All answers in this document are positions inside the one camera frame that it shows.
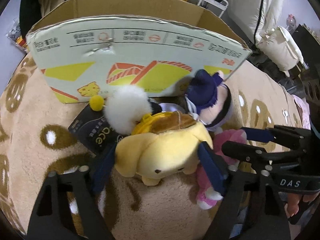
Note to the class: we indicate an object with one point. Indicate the white rolling cart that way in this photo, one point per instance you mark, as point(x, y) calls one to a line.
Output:
point(221, 4)

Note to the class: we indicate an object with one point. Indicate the beige patterned blanket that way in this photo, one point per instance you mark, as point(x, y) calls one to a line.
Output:
point(35, 140)

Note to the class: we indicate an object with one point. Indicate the plastic bag of snacks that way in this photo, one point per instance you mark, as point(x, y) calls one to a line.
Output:
point(15, 36)

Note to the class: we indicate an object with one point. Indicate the white-haired blindfolded doll plush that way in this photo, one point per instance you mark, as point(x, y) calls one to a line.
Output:
point(209, 99)

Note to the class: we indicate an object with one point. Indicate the white fluffy pompom plush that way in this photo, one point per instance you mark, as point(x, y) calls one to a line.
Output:
point(125, 107)

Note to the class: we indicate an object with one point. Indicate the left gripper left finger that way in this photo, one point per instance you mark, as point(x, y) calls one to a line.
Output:
point(65, 207)

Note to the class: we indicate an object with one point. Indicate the pink animal plush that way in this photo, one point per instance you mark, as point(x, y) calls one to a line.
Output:
point(213, 169)

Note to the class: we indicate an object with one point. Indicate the printed cardboard box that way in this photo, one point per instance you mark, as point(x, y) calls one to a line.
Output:
point(91, 47)

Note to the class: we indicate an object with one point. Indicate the black tissue pack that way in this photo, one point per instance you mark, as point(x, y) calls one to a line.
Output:
point(93, 131)

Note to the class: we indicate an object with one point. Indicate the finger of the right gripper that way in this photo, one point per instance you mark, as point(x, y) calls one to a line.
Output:
point(279, 161)
point(290, 137)

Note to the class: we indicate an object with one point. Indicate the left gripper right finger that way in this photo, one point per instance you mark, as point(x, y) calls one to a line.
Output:
point(265, 219)

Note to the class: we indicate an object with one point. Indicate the cream reclining chair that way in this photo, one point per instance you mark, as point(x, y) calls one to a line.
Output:
point(258, 19)

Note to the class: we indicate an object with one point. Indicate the person's right hand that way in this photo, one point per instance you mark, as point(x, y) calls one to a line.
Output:
point(293, 201)

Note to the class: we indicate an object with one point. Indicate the yellow dog plush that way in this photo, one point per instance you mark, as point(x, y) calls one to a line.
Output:
point(161, 145)

